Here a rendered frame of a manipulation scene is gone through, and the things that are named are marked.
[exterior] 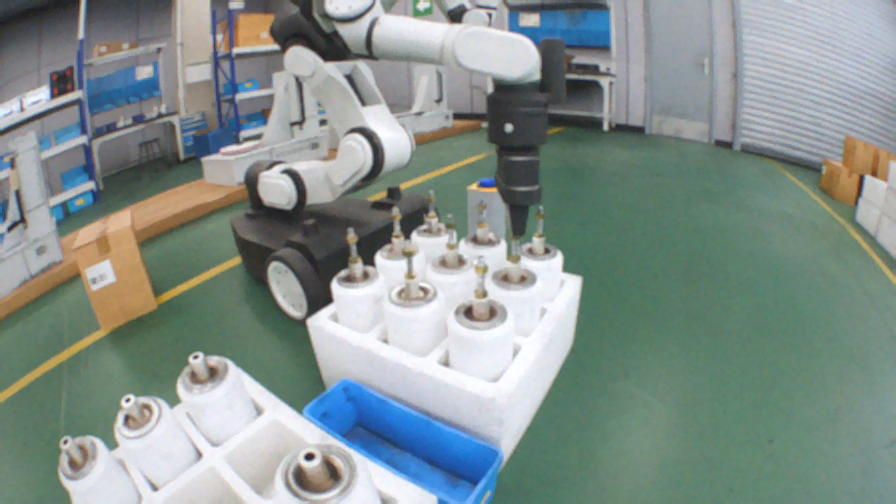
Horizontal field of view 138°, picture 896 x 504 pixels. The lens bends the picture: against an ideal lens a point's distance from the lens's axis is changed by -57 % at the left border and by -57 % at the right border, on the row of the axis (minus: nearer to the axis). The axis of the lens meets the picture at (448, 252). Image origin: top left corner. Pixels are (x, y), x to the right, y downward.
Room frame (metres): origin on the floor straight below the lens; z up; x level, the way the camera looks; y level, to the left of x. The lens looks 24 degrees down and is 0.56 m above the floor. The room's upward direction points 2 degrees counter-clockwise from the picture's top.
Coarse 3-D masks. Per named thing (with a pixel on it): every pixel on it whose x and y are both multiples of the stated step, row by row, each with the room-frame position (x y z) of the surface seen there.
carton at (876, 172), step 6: (876, 150) 1.78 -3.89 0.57; (882, 150) 1.69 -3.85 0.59; (876, 156) 1.77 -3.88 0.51; (882, 156) 1.68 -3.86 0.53; (888, 156) 1.63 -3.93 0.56; (894, 156) 1.58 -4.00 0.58; (876, 162) 1.76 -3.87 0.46; (882, 162) 1.68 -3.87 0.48; (888, 162) 1.63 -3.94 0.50; (876, 168) 1.74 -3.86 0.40; (882, 168) 1.67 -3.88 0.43; (888, 168) 1.62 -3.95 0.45; (876, 174) 1.73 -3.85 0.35; (882, 174) 1.66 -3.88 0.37; (888, 174) 1.61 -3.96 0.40; (882, 180) 1.66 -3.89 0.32
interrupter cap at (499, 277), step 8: (496, 272) 0.58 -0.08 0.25; (504, 272) 0.58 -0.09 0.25; (528, 272) 0.58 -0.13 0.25; (496, 280) 0.55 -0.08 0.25; (504, 280) 0.56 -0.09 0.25; (520, 280) 0.55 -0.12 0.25; (528, 280) 0.55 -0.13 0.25; (536, 280) 0.55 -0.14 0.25; (504, 288) 0.53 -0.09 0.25; (512, 288) 0.52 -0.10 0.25; (520, 288) 0.52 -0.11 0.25
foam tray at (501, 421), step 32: (576, 288) 0.64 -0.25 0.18; (320, 320) 0.56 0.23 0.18; (544, 320) 0.54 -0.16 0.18; (320, 352) 0.55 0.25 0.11; (352, 352) 0.50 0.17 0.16; (384, 352) 0.47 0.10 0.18; (544, 352) 0.49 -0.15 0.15; (384, 384) 0.47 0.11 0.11; (416, 384) 0.43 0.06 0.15; (448, 384) 0.40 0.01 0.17; (480, 384) 0.39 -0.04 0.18; (512, 384) 0.39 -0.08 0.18; (544, 384) 0.51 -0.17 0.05; (448, 416) 0.40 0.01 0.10; (480, 416) 0.37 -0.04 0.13; (512, 416) 0.38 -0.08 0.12; (512, 448) 0.40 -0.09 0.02
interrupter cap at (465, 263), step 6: (438, 258) 0.65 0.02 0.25; (444, 258) 0.64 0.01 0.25; (462, 258) 0.64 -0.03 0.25; (468, 258) 0.64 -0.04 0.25; (432, 264) 0.62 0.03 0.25; (438, 264) 0.62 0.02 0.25; (444, 264) 0.63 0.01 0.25; (462, 264) 0.62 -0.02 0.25; (468, 264) 0.62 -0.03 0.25; (438, 270) 0.60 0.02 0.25; (444, 270) 0.60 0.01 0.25; (450, 270) 0.60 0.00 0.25; (456, 270) 0.60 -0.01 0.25; (462, 270) 0.59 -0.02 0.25; (468, 270) 0.60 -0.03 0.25
